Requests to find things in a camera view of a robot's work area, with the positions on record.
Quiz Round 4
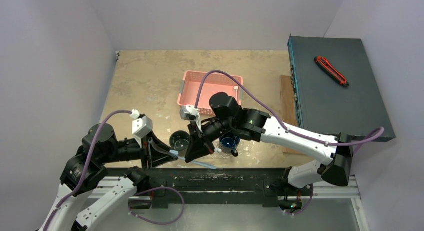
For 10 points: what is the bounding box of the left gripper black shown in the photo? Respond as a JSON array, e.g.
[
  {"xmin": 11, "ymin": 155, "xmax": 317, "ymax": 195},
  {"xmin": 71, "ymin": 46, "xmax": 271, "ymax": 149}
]
[{"xmin": 101, "ymin": 128, "xmax": 179, "ymax": 169}]

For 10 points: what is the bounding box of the toothbrush white blue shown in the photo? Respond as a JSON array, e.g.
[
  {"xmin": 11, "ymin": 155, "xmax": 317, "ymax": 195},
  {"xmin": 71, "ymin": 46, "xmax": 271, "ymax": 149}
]
[{"xmin": 168, "ymin": 149, "xmax": 218, "ymax": 171}]

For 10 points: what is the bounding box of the dark green mug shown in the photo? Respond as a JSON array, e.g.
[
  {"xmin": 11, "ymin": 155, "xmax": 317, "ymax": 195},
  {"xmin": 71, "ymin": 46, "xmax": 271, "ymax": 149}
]
[{"xmin": 169, "ymin": 130, "xmax": 190, "ymax": 151}]

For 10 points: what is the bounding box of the dark blue mug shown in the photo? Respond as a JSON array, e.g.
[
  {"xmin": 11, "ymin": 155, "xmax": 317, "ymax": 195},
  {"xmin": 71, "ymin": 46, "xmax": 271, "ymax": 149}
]
[{"xmin": 219, "ymin": 132, "xmax": 241, "ymax": 157}]

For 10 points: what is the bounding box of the pink plastic basket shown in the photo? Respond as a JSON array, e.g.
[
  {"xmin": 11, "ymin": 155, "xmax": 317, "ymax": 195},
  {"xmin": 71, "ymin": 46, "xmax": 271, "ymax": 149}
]
[{"xmin": 177, "ymin": 70, "xmax": 243, "ymax": 116}]

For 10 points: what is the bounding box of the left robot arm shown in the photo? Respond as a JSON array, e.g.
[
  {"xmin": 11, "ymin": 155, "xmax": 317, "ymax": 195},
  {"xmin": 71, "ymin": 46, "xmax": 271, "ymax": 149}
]
[{"xmin": 40, "ymin": 123, "xmax": 178, "ymax": 231}]

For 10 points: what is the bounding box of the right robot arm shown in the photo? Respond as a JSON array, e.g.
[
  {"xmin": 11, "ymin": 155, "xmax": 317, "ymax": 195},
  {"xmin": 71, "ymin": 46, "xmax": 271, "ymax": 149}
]
[{"xmin": 180, "ymin": 92, "xmax": 353, "ymax": 195}]

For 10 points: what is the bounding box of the dark grey metal box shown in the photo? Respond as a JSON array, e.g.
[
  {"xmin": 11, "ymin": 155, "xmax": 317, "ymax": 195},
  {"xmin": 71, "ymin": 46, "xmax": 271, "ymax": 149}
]
[{"xmin": 287, "ymin": 36, "xmax": 396, "ymax": 143}]

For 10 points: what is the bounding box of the red black utility knife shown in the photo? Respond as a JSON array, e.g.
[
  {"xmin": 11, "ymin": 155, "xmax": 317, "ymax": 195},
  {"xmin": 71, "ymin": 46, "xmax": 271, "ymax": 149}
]
[{"xmin": 314, "ymin": 56, "xmax": 350, "ymax": 87}]

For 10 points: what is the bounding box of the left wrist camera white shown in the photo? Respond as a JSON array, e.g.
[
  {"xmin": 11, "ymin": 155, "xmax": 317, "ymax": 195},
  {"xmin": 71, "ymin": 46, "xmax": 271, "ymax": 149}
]
[{"xmin": 130, "ymin": 109, "xmax": 153, "ymax": 139}]

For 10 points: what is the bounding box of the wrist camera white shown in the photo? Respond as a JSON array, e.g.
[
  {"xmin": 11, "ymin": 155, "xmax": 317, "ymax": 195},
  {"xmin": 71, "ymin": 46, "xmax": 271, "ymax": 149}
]
[
  {"xmin": 130, "ymin": 109, "xmax": 153, "ymax": 139},
  {"xmin": 179, "ymin": 105, "xmax": 202, "ymax": 131}
]

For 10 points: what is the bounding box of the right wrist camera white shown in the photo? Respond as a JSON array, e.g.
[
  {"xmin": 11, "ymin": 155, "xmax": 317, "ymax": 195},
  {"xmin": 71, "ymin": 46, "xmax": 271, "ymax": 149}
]
[{"xmin": 179, "ymin": 105, "xmax": 202, "ymax": 131}]

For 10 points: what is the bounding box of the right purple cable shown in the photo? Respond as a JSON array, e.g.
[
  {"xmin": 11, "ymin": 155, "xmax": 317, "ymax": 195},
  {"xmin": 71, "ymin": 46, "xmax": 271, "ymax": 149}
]
[{"xmin": 193, "ymin": 70, "xmax": 385, "ymax": 216}]

